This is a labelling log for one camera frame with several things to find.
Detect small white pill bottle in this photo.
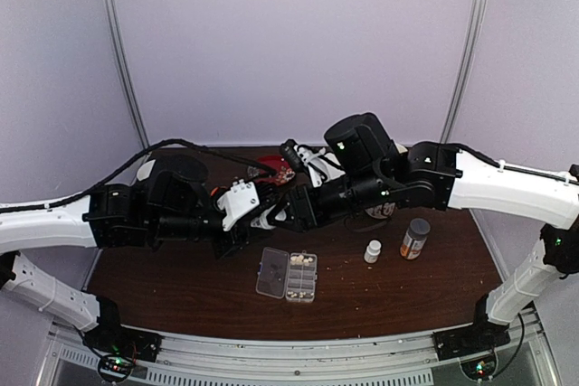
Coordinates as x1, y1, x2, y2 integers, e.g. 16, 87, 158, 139
364, 240, 382, 264
251, 216, 272, 231

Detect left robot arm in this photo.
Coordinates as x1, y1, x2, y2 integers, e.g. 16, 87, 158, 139
1, 155, 262, 353

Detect amber bottle grey cap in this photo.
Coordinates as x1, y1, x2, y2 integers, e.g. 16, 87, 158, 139
400, 218, 431, 260

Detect small pills in organizer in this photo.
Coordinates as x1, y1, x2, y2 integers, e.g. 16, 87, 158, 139
286, 291, 315, 303

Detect right round circuit board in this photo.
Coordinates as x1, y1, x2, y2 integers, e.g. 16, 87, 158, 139
460, 357, 498, 381

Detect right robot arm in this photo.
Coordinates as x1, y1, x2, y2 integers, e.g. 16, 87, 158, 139
266, 113, 578, 352

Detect red floral plate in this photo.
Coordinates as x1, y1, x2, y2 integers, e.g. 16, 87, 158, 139
247, 155, 296, 186

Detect right aluminium frame post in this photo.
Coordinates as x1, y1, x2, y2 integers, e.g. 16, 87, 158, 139
440, 0, 488, 143

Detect front aluminium rail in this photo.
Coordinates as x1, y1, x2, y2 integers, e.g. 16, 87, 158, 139
47, 308, 560, 386

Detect clear plastic pill organizer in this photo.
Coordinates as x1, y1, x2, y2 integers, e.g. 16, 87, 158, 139
255, 247, 318, 303

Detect left round circuit board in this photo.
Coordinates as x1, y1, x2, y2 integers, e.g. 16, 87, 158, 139
97, 354, 136, 383

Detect white ceramic bowl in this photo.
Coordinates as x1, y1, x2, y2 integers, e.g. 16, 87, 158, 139
136, 160, 155, 182

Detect white floral mug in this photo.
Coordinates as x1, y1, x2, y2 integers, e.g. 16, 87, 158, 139
365, 203, 396, 221

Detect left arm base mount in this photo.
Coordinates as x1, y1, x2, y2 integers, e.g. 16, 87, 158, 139
82, 297, 162, 362

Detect white pills in organizer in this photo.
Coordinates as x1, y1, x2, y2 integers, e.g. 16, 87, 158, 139
290, 255, 316, 267

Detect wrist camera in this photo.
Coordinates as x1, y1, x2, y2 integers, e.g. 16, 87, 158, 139
216, 180, 280, 232
279, 139, 345, 188

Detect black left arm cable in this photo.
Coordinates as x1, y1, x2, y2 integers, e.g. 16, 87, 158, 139
0, 137, 277, 215

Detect left aluminium frame post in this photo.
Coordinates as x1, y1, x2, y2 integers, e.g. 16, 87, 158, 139
102, 0, 150, 148

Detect round circuit board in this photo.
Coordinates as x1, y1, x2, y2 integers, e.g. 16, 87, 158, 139
97, 354, 136, 383
460, 357, 498, 381

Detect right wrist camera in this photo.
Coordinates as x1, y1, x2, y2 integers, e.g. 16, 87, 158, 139
279, 139, 345, 188

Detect aluminium frame post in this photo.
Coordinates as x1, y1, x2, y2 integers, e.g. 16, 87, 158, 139
102, 0, 150, 148
440, 0, 488, 143

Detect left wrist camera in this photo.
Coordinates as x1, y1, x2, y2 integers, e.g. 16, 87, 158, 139
216, 180, 280, 232

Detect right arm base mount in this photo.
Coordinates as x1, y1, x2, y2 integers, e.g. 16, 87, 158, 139
432, 295, 510, 361

